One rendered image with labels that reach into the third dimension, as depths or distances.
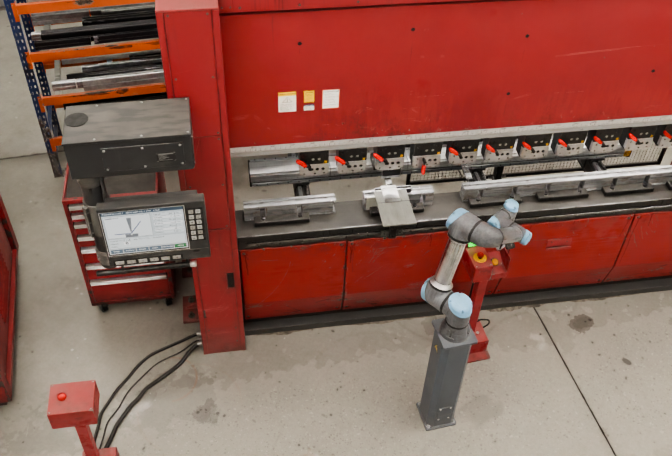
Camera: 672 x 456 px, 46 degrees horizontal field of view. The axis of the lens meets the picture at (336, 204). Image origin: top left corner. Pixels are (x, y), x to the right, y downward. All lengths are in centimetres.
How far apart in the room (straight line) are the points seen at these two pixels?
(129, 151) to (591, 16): 220
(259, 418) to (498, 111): 212
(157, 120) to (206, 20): 45
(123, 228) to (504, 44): 194
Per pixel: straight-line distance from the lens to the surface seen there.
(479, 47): 383
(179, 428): 457
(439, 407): 440
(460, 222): 363
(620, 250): 509
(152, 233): 350
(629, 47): 417
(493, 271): 438
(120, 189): 441
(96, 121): 329
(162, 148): 321
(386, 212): 418
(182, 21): 328
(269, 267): 441
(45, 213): 585
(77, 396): 382
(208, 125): 357
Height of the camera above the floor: 391
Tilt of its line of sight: 44 degrees down
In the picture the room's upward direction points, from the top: 3 degrees clockwise
